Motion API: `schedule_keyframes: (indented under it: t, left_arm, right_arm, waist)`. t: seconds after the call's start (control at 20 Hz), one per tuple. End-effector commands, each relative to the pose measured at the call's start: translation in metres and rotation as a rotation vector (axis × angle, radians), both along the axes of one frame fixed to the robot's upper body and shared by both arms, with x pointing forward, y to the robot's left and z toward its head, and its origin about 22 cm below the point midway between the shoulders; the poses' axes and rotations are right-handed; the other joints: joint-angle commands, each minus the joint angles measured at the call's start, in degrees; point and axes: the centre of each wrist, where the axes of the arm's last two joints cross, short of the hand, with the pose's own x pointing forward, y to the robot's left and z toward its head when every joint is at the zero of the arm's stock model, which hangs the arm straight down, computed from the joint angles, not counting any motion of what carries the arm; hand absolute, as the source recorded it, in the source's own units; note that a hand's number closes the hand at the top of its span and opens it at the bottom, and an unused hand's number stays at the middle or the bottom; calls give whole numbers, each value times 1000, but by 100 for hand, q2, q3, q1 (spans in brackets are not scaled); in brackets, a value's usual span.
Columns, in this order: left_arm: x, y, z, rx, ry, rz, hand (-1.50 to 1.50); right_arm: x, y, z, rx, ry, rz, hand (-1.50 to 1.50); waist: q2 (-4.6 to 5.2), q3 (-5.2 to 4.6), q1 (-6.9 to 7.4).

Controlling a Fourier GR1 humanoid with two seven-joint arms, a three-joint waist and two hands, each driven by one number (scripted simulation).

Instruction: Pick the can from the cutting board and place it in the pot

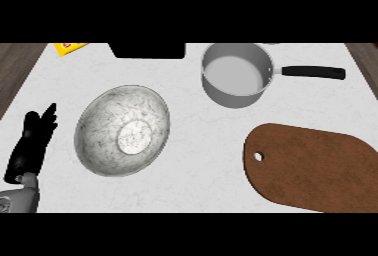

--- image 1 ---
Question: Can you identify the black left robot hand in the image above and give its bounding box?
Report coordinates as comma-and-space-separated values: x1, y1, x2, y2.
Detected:
3, 102, 59, 185

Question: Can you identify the brown wooden cutting board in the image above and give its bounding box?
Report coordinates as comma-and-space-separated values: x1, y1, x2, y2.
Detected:
242, 122, 378, 214

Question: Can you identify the white marbled bowl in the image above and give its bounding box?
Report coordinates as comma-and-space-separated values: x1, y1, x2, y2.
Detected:
72, 84, 173, 178

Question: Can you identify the yellow packet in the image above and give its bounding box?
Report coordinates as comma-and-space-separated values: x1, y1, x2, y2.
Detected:
51, 43, 90, 58

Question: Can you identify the black flat appliance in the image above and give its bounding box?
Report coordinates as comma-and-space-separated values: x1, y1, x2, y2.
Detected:
108, 43, 187, 60

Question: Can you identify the silver pot with black handle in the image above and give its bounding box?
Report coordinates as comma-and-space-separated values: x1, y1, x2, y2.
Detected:
199, 43, 347, 109

